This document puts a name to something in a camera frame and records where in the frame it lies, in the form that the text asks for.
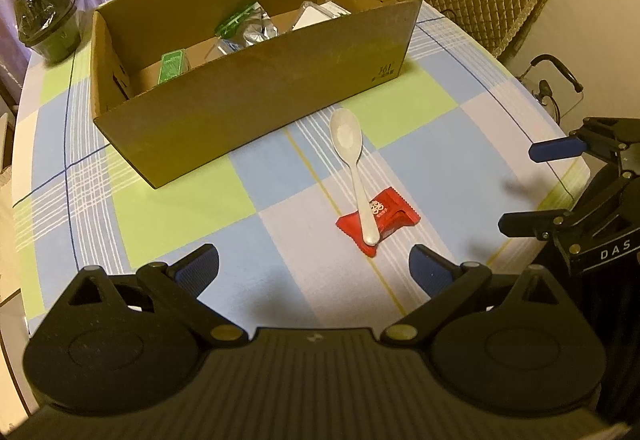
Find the clear case with white pad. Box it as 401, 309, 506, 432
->
292, 2, 350, 31

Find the green packet in box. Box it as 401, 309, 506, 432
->
215, 3, 254, 40

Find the silver foil bag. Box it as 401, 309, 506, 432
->
215, 2, 279, 55

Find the red snack packet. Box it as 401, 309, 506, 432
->
335, 187, 421, 258

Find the dark green wrapped container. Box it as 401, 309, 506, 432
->
13, 0, 81, 63

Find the green small box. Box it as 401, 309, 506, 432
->
157, 49, 190, 84

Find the brown cardboard box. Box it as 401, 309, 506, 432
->
90, 0, 421, 188

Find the checkered tablecloth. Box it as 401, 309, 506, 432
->
12, 6, 590, 330

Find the white plastic spoon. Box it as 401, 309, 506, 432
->
330, 108, 380, 246

